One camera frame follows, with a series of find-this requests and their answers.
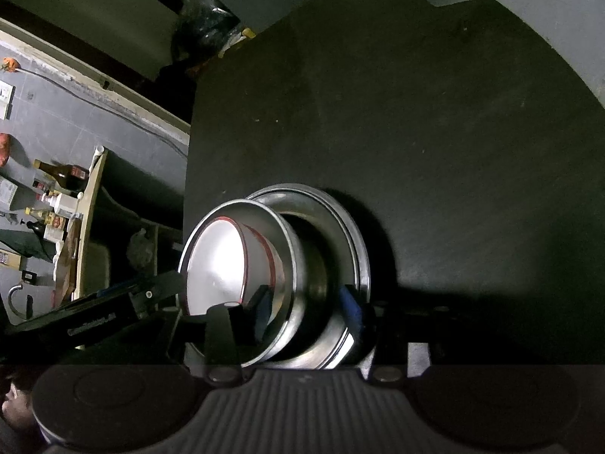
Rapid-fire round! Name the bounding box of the thin grey cable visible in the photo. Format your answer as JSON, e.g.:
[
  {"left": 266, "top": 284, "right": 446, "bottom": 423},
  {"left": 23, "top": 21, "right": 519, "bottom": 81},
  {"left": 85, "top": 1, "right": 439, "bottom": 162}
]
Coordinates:
[{"left": 18, "top": 67, "right": 189, "bottom": 157}]

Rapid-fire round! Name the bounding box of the wooden shelf board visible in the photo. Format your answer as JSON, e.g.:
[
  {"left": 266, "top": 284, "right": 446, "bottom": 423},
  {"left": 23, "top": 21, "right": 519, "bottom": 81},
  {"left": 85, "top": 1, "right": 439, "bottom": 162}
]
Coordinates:
[{"left": 71, "top": 146, "right": 110, "bottom": 301}]

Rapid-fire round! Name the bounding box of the black garbage bag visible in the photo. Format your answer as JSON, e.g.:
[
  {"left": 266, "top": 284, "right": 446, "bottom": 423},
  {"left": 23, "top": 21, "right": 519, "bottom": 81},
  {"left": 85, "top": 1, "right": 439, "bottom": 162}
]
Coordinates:
[{"left": 171, "top": 0, "right": 244, "bottom": 64}]

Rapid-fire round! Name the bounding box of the dark round object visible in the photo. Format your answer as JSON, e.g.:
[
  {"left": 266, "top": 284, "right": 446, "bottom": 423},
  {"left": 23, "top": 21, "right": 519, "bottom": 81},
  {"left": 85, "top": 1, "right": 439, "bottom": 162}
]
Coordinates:
[{"left": 127, "top": 229, "right": 157, "bottom": 270}]

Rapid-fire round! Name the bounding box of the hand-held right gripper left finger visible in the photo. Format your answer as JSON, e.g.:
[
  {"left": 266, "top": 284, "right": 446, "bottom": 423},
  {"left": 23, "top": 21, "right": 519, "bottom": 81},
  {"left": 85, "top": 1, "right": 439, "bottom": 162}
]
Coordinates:
[{"left": 165, "top": 285, "right": 274, "bottom": 385}]

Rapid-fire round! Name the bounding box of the large steel basin plate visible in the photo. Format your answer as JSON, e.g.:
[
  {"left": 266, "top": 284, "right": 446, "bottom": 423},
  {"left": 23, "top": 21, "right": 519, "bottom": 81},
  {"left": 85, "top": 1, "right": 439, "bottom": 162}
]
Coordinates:
[{"left": 243, "top": 183, "right": 373, "bottom": 370}]

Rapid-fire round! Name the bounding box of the row of condiment bottles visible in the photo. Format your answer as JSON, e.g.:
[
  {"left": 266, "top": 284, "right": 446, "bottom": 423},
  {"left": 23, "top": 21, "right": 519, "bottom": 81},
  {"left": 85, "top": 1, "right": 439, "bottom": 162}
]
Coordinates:
[{"left": 21, "top": 160, "right": 92, "bottom": 249}]

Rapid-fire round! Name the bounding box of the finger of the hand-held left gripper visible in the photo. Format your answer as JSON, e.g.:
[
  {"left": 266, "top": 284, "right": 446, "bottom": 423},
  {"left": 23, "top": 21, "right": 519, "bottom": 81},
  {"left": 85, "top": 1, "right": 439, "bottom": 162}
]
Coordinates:
[{"left": 127, "top": 271, "right": 186, "bottom": 320}]

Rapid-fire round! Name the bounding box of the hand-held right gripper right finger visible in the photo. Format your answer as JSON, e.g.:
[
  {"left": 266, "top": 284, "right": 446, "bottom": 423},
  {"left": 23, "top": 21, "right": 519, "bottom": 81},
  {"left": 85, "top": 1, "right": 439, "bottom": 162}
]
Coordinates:
[{"left": 340, "top": 285, "right": 455, "bottom": 383}]

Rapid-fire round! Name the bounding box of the white door frame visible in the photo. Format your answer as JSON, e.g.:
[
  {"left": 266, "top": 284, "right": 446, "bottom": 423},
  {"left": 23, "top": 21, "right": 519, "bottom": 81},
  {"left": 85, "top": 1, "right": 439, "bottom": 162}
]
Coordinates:
[{"left": 0, "top": 16, "right": 191, "bottom": 148}]

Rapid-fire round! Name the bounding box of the person's left hand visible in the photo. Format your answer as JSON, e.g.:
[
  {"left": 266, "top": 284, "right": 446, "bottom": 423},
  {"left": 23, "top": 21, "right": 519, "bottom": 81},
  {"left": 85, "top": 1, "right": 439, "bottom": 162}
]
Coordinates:
[{"left": 0, "top": 373, "right": 34, "bottom": 431}]

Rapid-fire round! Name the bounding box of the white wall switch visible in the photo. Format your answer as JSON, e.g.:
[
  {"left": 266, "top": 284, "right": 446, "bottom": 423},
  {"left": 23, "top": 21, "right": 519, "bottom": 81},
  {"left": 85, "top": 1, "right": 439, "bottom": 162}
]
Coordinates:
[{"left": 0, "top": 80, "right": 16, "bottom": 120}]

